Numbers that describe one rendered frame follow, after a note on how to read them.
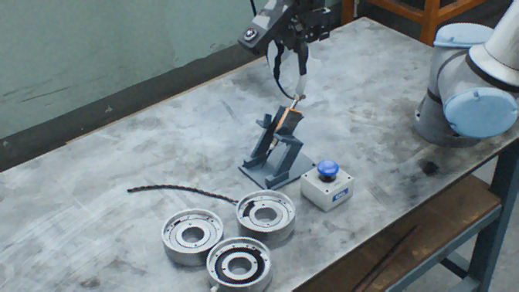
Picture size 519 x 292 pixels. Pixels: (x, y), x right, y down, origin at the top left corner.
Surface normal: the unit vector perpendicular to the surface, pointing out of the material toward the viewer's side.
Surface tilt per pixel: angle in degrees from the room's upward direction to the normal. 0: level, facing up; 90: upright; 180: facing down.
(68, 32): 90
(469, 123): 97
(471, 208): 0
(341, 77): 0
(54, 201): 0
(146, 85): 90
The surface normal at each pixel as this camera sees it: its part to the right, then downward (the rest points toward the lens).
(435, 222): -0.03, -0.79
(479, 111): -0.13, 0.70
